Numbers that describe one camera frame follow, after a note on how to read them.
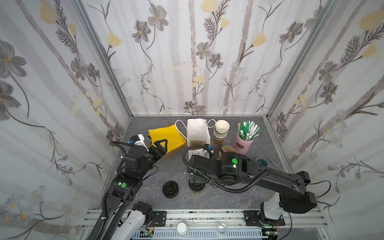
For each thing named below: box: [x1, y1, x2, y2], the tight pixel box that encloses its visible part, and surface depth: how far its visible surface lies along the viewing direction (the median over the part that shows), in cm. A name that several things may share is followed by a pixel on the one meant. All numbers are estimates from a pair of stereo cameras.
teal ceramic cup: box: [256, 157, 269, 167], surface depth 90 cm
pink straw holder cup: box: [233, 132, 255, 155], surface depth 94 cm
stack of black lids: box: [162, 180, 179, 199], surface depth 82 cm
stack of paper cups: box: [213, 119, 230, 146], surface depth 94 cm
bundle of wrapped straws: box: [237, 120, 262, 141], surface depth 90 cm
